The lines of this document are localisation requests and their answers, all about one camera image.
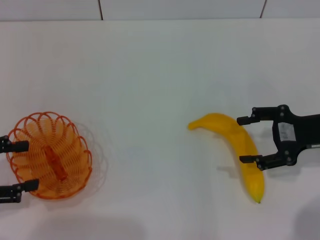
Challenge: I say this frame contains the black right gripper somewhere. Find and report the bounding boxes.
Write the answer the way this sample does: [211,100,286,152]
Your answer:
[236,104,320,171]

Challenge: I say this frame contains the yellow banana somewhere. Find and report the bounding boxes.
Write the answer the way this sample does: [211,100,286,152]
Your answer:
[187,112,266,205]

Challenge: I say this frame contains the orange woven plastic basket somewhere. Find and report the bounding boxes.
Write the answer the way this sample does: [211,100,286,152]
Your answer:
[6,111,93,200]

